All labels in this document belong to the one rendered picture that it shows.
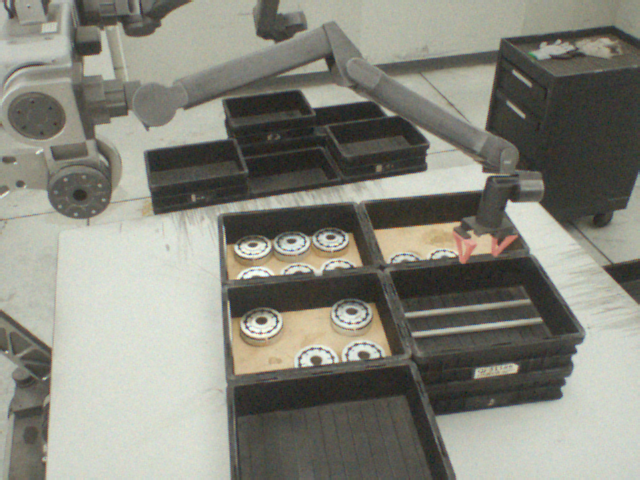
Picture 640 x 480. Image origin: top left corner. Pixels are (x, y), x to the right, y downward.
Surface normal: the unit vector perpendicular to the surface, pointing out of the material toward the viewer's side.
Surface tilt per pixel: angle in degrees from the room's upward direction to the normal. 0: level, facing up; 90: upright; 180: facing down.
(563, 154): 90
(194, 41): 90
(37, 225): 0
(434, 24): 90
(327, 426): 0
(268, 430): 0
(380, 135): 90
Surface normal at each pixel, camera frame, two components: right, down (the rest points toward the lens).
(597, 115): 0.28, 0.59
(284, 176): 0.00, -0.79
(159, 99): 0.25, 0.15
